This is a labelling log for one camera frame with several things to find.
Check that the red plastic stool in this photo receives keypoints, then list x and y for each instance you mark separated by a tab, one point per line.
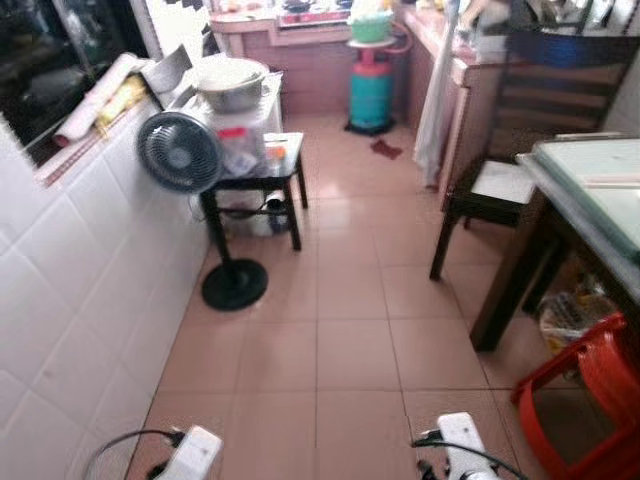
600	370

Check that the crumpled plastic bag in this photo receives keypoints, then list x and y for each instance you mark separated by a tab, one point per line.
570	315

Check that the grey marble top table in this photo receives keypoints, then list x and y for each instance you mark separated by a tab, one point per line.
520	260

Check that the dark red rag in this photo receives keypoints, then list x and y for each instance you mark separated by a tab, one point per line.
386	149

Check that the small black side table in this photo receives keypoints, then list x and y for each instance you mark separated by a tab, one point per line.
285	165

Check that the white plastic scoop container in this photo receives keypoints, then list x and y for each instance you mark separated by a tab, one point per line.
615	183

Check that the pale green cutting board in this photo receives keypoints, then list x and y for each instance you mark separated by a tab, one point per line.
600	160

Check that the white hanging cloth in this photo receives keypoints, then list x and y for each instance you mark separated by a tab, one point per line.
437	110

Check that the teal gas cylinder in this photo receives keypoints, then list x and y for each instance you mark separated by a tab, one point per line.
370	95

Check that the dark wooden chair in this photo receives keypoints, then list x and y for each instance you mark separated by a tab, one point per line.
560	95

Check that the black standing fan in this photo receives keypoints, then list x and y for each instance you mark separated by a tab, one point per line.
180	152

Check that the steel pot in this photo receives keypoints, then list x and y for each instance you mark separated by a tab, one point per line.
232	90

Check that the green plastic basin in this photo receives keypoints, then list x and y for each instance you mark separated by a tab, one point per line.
370	30

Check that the rolled white paper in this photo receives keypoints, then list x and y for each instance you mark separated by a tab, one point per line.
100	95

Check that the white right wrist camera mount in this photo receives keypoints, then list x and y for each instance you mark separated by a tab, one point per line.
465	445

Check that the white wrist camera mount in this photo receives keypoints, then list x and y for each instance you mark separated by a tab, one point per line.
195	458
465	445

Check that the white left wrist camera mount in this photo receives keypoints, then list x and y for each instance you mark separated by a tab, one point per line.
195	458

